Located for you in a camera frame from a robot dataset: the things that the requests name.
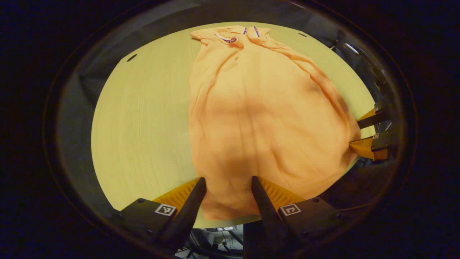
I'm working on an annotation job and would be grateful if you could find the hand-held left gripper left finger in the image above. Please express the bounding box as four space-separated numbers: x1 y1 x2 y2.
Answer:
108 177 207 252

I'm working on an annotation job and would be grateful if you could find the bundle of cables under table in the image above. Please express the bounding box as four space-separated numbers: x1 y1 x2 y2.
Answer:
178 227 245 258

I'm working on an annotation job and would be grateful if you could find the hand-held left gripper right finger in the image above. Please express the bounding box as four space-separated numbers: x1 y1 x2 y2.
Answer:
251 176 345 256

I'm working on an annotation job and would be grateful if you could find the orange T-shirt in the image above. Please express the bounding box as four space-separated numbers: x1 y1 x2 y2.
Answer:
189 25 362 221

